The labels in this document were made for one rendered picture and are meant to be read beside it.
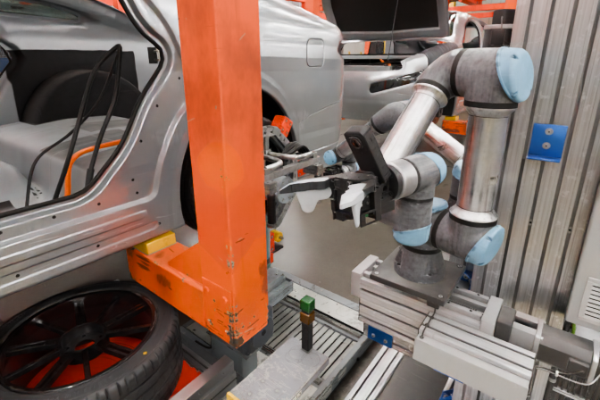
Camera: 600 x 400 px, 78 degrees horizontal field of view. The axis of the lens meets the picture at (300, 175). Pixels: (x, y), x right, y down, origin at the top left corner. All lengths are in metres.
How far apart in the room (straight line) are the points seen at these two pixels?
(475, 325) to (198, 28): 1.08
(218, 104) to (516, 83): 0.71
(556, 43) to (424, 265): 0.66
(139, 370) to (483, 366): 1.00
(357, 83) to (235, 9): 3.11
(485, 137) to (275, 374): 0.97
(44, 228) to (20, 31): 1.96
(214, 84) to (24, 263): 0.83
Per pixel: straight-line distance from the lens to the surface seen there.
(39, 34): 3.23
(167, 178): 1.58
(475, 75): 0.95
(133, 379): 1.41
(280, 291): 2.24
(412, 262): 1.15
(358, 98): 4.08
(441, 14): 4.76
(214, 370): 1.50
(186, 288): 1.45
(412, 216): 0.79
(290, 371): 1.38
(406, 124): 0.93
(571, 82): 1.14
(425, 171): 0.75
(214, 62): 1.02
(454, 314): 1.18
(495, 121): 0.96
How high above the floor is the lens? 1.44
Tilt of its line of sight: 18 degrees down
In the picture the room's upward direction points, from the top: straight up
